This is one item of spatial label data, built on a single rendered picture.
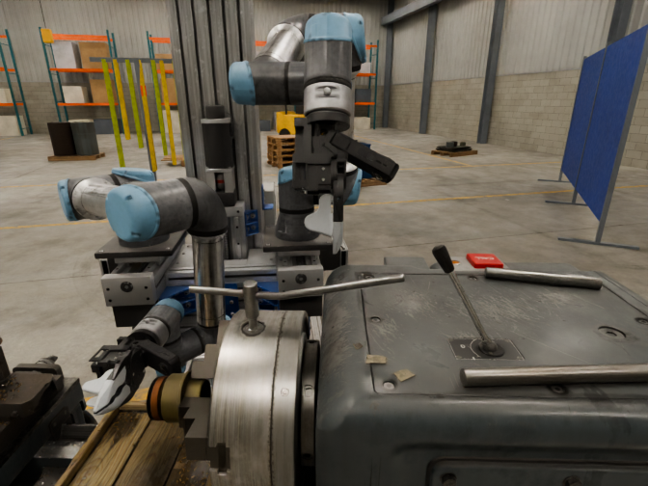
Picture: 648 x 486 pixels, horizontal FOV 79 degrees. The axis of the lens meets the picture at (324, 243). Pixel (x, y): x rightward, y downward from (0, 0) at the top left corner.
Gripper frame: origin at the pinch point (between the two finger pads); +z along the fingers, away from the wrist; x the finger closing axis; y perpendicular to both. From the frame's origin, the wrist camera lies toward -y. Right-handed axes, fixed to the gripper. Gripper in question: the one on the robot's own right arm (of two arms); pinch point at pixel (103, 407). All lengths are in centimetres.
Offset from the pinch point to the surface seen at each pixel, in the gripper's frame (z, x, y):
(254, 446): 11.8, 4.2, -29.3
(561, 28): -1275, 251, -710
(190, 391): -1.4, 2.3, -15.2
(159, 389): -1.5, 2.9, -9.8
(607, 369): 13, 18, -74
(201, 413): 4.1, 2.8, -19.0
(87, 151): -1049, -64, 659
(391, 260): -26, 17, -53
